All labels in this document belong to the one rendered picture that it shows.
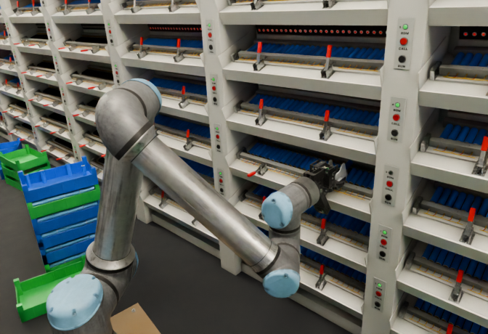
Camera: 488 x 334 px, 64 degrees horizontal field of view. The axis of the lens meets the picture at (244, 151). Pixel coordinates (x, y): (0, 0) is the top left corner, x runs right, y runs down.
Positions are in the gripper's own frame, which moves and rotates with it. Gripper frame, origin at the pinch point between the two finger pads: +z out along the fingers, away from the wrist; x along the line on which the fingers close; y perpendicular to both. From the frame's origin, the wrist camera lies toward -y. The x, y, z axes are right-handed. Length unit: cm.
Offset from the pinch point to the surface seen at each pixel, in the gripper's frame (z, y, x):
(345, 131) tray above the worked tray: -2.8, 15.8, -2.2
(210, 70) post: -8, 31, 52
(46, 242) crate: -63, -40, 110
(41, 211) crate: -62, -25, 109
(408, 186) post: -6.8, 5.3, -24.3
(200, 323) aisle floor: -39, -60, 37
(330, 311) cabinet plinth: -5, -56, -1
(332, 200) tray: -7.8, -6.4, -1.5
